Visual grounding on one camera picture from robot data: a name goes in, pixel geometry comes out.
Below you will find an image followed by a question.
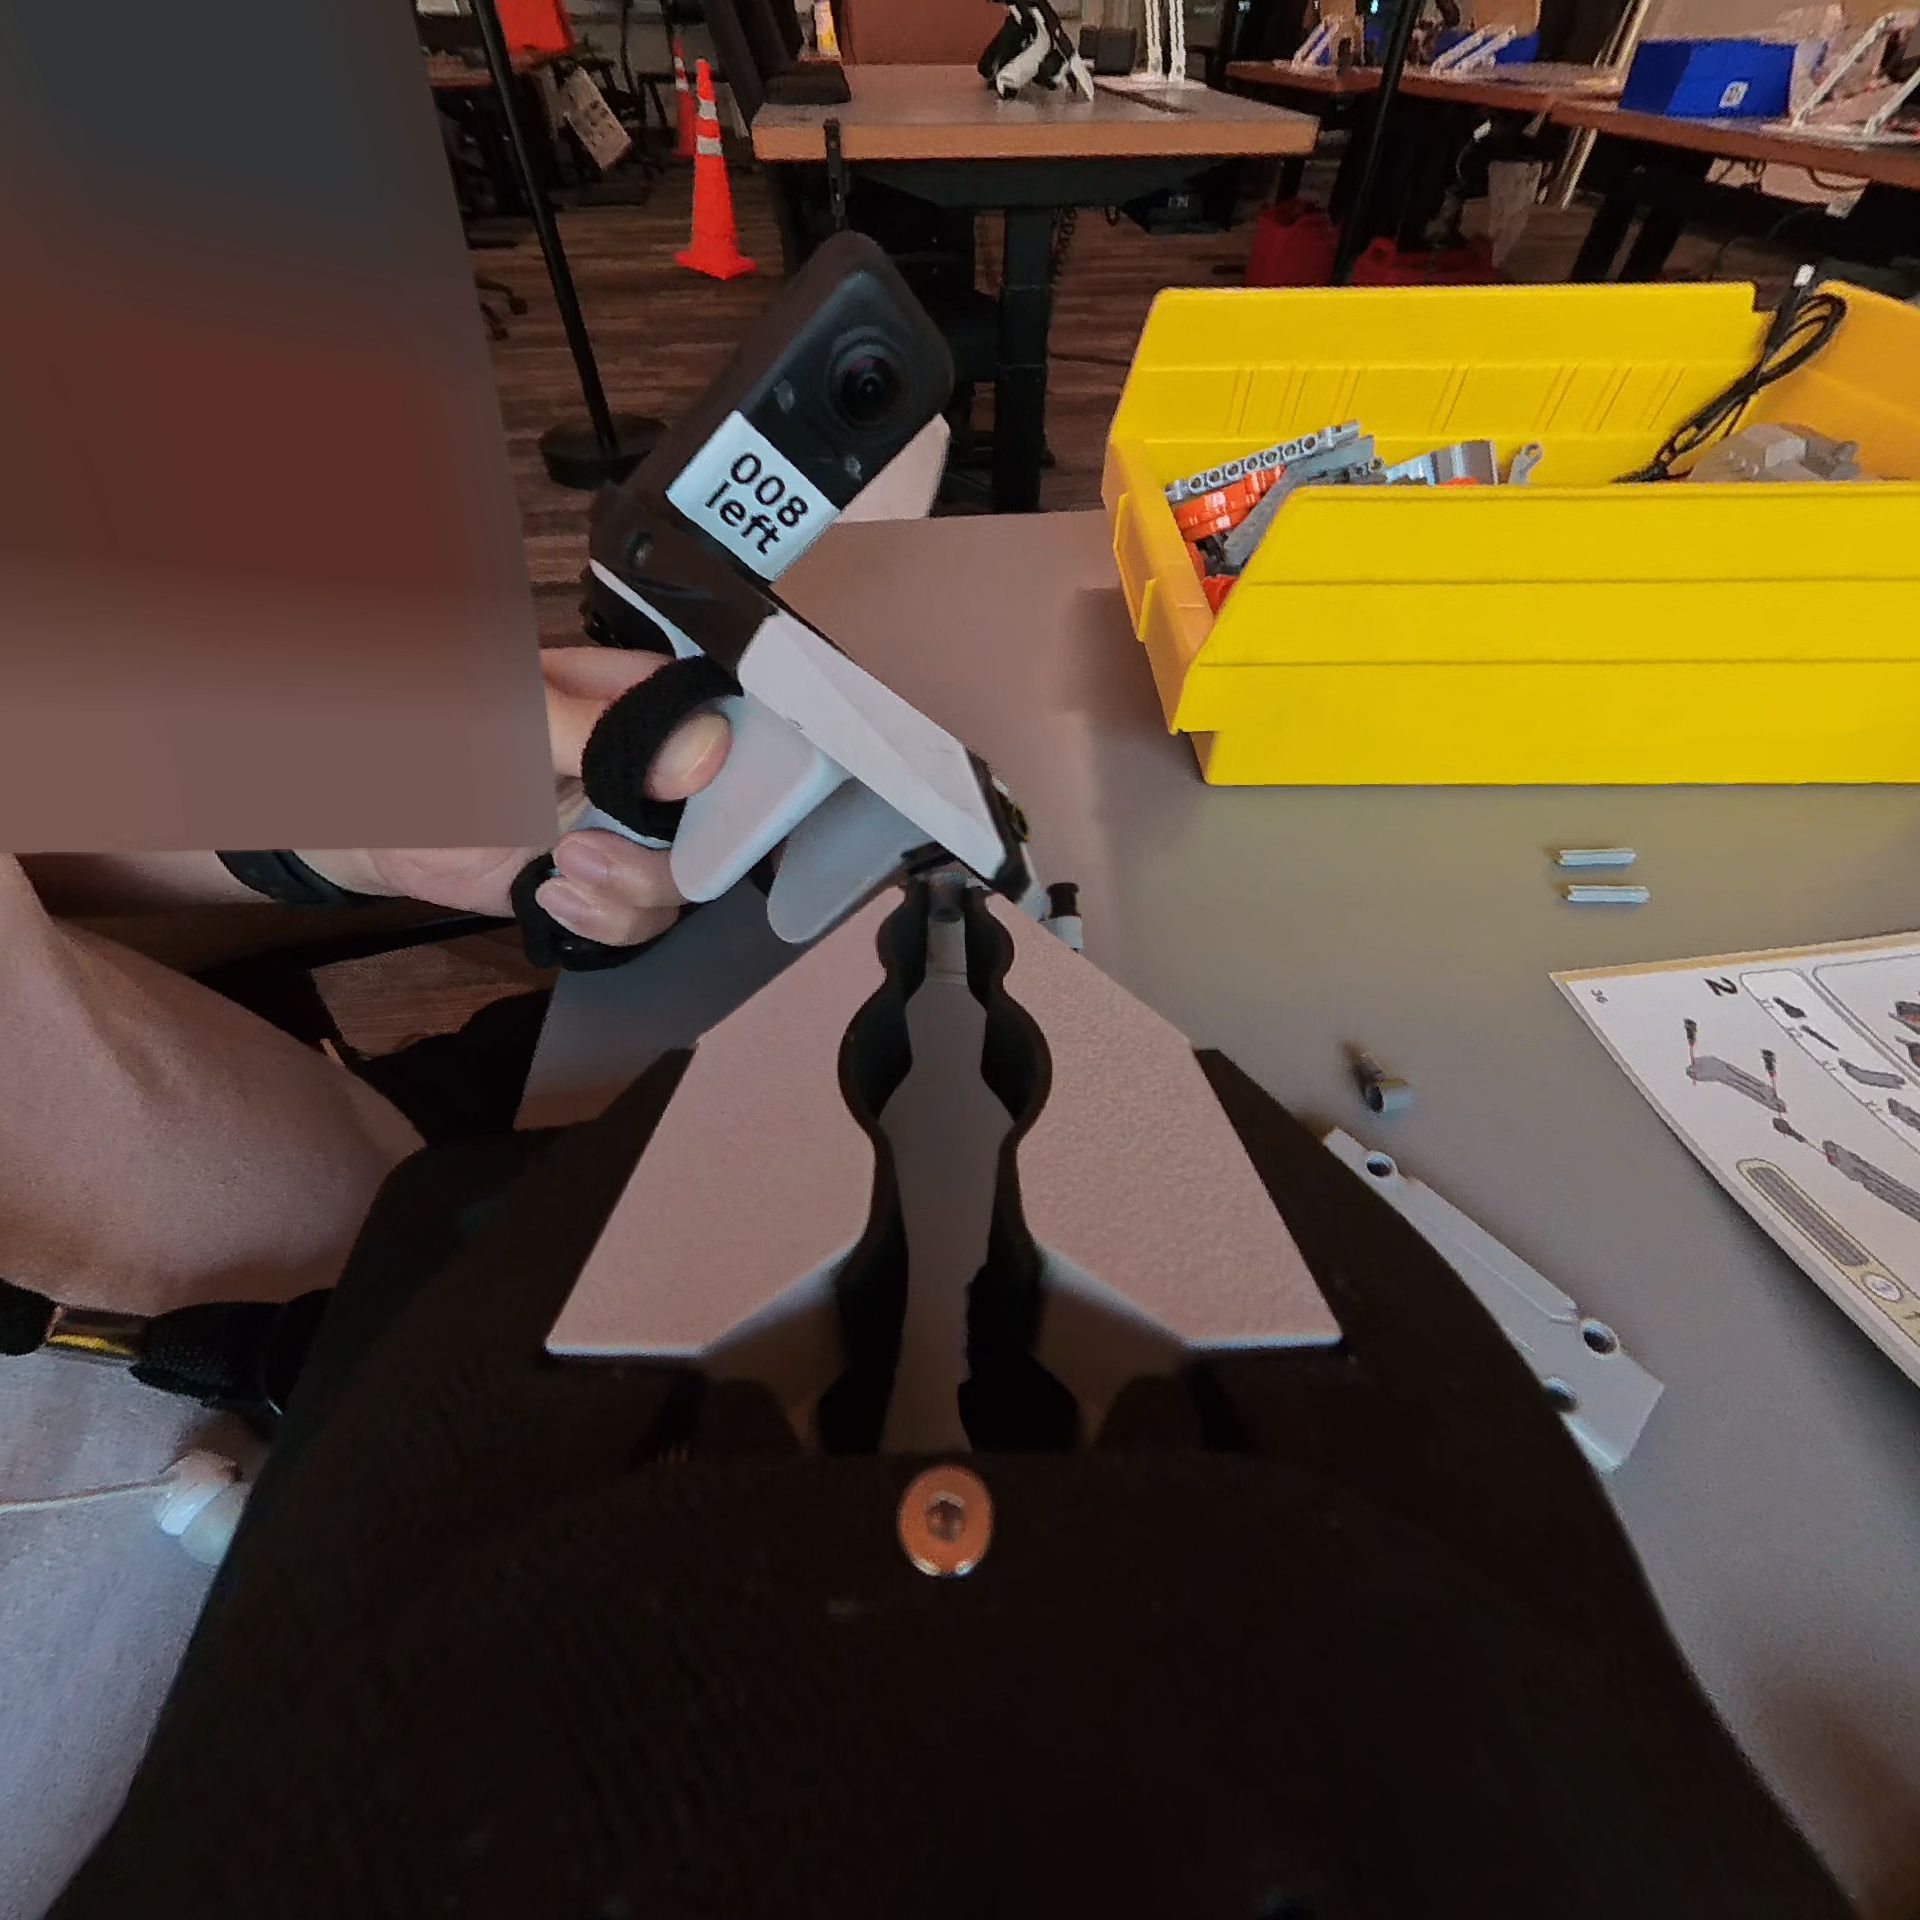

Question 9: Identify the person's left hand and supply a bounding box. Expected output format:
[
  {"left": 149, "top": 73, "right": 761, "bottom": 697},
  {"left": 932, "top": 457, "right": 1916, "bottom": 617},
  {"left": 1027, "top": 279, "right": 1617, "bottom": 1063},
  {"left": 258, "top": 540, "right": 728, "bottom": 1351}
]
[{"left": 382, "top": 649, "right": 737, "bottom": 953}]

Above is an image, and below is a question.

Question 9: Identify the red bag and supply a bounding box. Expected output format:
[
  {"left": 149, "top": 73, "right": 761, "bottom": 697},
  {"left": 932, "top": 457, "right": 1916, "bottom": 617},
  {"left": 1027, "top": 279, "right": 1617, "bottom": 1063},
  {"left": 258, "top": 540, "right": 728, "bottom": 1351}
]
[
  {"left": 1240, "top": 200, "right": 1348, "bottom": 291},
  {"left": 1348, "top": 235, "right": 1503, "bottom": 291}
]

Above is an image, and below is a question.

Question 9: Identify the grey beam plate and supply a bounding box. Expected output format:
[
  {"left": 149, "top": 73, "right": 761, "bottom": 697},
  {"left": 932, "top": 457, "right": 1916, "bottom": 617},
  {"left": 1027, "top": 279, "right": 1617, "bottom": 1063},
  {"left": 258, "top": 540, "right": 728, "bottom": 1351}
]
[{"left": 1317, "top": 1124, "right": 1669, "bottom": 1475}]

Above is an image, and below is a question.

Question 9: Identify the grey desk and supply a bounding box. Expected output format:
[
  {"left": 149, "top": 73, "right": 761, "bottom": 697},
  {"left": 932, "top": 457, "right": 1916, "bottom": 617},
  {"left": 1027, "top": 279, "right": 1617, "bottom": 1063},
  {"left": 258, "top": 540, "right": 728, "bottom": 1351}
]
[{"left": 518, "top": 511, "right": 1920, "bottom": 1920}]

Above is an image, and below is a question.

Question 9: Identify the black wristband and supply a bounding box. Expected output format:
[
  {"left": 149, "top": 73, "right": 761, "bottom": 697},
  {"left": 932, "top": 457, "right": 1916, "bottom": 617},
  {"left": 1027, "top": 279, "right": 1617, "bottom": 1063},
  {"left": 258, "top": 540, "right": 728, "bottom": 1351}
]
[{"left": 217, "top": 848, "right": 382, "bottom": 911}]

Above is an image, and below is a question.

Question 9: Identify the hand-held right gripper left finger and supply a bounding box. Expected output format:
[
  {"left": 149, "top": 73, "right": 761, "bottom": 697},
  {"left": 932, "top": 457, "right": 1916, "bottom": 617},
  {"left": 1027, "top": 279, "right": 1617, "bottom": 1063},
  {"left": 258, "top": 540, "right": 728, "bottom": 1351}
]
[{"left": 545, "top": 876, "right": 937, "bottom": 1455}]

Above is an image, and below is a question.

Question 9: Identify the long wooden table row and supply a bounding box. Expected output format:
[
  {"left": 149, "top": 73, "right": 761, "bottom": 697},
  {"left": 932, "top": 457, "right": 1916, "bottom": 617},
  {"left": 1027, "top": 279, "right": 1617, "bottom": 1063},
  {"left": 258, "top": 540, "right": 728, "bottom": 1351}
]
[{"left": 1222, "top": 55, "right": 1920, "bottom": 287}]

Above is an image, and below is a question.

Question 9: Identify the black white device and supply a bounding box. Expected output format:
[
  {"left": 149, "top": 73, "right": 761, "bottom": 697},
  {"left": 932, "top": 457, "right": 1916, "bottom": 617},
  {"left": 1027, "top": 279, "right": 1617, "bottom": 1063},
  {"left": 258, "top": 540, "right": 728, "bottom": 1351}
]
[{"left": 975, "top": 0, "right": 1099, "bottom": 102}]

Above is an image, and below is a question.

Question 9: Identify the grey motor block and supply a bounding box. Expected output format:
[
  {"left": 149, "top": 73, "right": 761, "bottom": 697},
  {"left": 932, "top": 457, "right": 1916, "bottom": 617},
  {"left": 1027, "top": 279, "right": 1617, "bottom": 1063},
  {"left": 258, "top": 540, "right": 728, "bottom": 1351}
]
[{"left": 1686, "top": 424, "right": 1871, "bottom": 487}]

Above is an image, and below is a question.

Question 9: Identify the blue storage bin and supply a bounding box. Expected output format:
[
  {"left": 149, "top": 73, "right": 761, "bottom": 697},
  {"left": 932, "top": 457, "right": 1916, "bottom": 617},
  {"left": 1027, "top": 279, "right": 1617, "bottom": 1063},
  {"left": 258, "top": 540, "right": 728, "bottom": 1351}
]
[{"left": 1617, "top": 37, "right": 1806, "bottom": 122}]

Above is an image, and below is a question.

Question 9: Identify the instruction booklet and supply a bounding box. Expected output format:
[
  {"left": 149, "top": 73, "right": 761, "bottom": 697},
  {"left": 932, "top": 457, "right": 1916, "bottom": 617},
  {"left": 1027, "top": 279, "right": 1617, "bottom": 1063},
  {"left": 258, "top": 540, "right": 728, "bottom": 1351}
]
[{"left": 1548, "top": 930, "right": 1920, "bottom": 1390}]

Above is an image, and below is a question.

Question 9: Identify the black pole stand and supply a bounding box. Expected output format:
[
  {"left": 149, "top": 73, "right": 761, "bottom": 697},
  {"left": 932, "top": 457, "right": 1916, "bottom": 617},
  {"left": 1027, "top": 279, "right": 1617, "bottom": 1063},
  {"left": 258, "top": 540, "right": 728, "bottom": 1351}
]
[{"left": 467, "top": 0, "right": 674, "bottom": 494}]

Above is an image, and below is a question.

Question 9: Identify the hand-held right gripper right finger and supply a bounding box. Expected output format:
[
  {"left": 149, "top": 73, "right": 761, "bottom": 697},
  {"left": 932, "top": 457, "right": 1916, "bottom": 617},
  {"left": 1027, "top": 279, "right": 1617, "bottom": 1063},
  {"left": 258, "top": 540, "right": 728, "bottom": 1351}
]
[{"left": 956, "top": 882, "right": 1342, "bottom": 1455}]

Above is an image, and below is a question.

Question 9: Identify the white cord toggle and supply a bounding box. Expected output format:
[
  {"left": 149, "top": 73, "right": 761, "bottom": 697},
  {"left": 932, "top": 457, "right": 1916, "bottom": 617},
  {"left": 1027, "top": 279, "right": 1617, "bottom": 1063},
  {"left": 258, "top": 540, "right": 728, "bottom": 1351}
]
[{"left": 153, "top": 1447, "right": 254, "bottom": 1564}]

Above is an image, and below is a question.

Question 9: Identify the pile of grey orange blocks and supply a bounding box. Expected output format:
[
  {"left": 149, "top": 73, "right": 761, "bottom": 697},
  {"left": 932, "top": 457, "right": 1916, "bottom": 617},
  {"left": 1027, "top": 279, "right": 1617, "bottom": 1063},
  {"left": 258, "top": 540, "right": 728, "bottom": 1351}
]
[{"left": 1167, "top": 420, "right": 1547, "bottom": 614}]

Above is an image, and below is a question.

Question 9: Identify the wooden top table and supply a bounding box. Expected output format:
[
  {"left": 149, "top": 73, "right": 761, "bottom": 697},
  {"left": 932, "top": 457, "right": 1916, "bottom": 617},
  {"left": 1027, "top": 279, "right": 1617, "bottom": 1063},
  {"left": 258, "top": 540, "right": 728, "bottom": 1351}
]
[{"left": 747, "top": 60, "right": 1324, "bottom": 515}]

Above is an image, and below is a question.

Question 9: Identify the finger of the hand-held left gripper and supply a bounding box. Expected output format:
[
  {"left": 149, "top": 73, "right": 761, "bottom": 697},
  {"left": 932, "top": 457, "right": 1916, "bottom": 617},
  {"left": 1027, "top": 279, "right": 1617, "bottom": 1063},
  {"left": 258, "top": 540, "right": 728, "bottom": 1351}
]
[{"left": 744, "top": 611, "right": 1044, "bottom": 912}]

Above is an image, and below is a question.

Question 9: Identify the person's left forearm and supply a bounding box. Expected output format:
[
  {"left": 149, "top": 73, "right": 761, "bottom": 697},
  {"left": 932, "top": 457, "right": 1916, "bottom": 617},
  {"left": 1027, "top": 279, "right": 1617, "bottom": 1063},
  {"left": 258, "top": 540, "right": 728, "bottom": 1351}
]
[{"left": 0, "top": 848, "right": 431, "bottom": 1316}]

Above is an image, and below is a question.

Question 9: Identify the black cable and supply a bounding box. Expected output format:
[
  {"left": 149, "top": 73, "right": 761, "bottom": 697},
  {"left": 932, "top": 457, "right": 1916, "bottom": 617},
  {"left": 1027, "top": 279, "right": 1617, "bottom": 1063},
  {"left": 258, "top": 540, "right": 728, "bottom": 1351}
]
[{"left": 1611, "top": 269, "right": 1855, "bottom": 487}]

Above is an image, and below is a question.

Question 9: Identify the black strap with buckle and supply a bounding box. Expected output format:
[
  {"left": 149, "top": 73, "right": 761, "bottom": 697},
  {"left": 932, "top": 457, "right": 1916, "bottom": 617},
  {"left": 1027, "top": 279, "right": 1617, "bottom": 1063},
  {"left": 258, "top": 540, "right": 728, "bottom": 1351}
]
[{"left": 0, "top": 1287, "right": 330, "bottom": 1429}]

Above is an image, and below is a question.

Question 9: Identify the yellow parts bin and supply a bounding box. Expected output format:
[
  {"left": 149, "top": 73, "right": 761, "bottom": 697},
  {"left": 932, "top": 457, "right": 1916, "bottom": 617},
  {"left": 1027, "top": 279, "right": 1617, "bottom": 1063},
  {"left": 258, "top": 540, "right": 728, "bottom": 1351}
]
[{"left": 1099, "top": 281, "right": 1920, "bottom": 793}]

